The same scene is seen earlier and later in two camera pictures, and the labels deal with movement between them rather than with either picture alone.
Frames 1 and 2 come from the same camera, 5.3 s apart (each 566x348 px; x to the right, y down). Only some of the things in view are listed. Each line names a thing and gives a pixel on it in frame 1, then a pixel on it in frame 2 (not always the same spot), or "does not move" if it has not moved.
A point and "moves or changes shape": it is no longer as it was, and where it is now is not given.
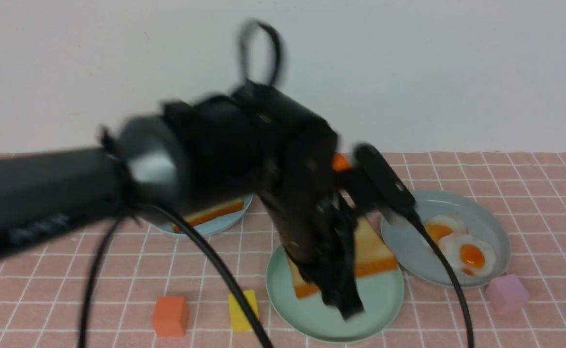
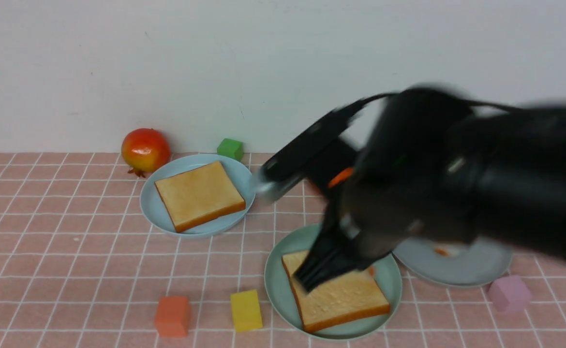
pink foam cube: (507, 294) does not move
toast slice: (373, 254) moves or changes shape
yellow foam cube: (240, 321) does not move
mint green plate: (382, 294) does not move
